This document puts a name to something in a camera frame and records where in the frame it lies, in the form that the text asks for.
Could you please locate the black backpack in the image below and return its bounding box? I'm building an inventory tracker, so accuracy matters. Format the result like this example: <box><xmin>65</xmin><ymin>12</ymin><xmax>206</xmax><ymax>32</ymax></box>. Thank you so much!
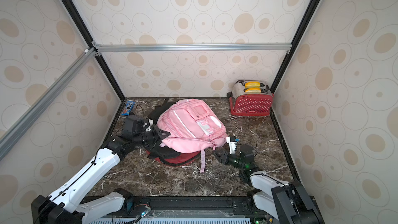
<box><xmin>145</xmin><ymin>98</ymin><xmax>181</xmax><ymax>161</ymax></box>

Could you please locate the red backpack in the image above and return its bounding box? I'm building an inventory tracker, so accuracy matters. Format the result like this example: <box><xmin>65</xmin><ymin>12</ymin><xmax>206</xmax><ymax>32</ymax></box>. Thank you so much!
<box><xmin>146</xmin><ymin>147</ymin><xmax>201</xmax><ymax>167</ymax></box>

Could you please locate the pink backpack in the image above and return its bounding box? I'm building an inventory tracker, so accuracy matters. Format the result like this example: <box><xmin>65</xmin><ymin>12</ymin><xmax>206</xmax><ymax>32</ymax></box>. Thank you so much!
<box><xmin>156</xmin><ymin>99</ymin><xmax>228</xmax><ymax>173</ymax></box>

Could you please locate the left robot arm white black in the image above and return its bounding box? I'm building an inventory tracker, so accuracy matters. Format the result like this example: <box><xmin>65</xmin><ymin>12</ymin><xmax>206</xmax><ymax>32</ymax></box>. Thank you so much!
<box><xmin>31</xmin><ymin>117</ymin><xmax>170</xmax><ymax>224</ymax></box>

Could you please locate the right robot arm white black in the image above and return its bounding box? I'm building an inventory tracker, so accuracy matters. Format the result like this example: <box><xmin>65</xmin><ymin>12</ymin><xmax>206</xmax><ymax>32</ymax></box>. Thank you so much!
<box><xmin>212</xmin><ymin>145</ymin><xmax>324</xmax><ymax>224</ymax></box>

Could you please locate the blue candy packet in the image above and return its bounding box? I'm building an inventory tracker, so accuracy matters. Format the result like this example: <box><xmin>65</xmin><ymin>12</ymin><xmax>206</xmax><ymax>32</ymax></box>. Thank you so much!
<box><xmin>121</xmin><ymin>100</ymin><xmax>135</xmax><ymax>116</ymax></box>

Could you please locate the red polka dot toaster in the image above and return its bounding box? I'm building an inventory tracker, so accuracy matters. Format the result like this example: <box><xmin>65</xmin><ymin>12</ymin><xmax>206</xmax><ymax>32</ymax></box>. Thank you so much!
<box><xmin>227</xmin><ymin>80</ymin><xmax>274</xmax><ymax>116</ymax></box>

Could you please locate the front yellow toast slice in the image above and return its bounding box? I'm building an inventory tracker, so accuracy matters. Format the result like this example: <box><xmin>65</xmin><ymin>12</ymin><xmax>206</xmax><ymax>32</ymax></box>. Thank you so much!
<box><xmin>244</xmin><ymin>88</ymin><xmax>262</xmax><ymax>94</ymax></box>

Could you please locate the yellow toast slice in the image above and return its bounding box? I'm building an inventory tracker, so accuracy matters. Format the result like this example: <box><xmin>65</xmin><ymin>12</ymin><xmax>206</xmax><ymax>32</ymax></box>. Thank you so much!
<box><xmin>244</xmin><ymin>88</ymin><xmax>262</xmax><ymax>94</ymax></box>
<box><xmin>244</xmin><ymin>82</ymin><xmax>262</xmax><ymax>88</ymax></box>

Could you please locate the rear yellow toast slice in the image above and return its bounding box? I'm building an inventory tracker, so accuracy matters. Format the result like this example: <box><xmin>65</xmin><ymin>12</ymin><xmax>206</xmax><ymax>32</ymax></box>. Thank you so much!
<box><xmin>244</xmin><ymin>82</ymin><xmax>262</xmax><ymax>88</ymax></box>

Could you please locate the horizontal aluminium bar rear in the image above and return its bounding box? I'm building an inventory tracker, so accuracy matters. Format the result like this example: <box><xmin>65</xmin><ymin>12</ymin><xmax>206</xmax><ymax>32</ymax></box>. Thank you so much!
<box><xmin>95</xmin><ymin>43</ymin><xmax>292</xmax><ymax>52</ymax></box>

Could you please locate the diagonal aluminium bar left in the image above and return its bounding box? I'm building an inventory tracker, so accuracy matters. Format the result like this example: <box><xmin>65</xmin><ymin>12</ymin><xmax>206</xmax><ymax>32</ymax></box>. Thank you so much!
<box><xmin>1</xmin><ymin>47</ymin><xmax>96</xmax><ymax>159</ymax></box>

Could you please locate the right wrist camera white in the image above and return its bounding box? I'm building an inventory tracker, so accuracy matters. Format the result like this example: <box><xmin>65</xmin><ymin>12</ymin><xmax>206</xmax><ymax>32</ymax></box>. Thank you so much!
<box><xmin>226</xmin><ymin>136</ymin><xmax>239</xmax><ymax>155</ymax></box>

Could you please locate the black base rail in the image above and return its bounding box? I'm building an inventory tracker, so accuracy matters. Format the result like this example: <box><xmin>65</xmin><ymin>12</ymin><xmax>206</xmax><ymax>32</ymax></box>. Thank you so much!
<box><xmin>55</xmin><ymin>195</ymin><xmax>325</xmax><ymax>224</ymax></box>

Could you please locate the black frame post left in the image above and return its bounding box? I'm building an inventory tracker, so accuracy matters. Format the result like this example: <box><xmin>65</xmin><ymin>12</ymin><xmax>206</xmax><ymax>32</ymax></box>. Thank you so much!
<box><xmin>61</xmin><ymin>0</ymin><xmax>125</xmax><ymax>101</ymax></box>

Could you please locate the black frame post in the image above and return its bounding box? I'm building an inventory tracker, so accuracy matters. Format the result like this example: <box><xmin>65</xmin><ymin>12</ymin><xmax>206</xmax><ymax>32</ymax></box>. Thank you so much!
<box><xmin>271</xmin><ymin>0</ymin><xmax>321</xmax><ymax>93</ymax></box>
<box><xmin>61</xmin><ymin>0</ymin><xmax>125</xmax><ymax>101</ymax></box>

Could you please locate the black frame post right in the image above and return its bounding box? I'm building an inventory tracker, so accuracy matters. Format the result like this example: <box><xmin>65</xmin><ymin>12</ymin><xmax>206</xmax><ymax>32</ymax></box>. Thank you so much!
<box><xmin>271</xmin><ymin>0</ymin><xmax>321</xmax><ymax>93</ymax></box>

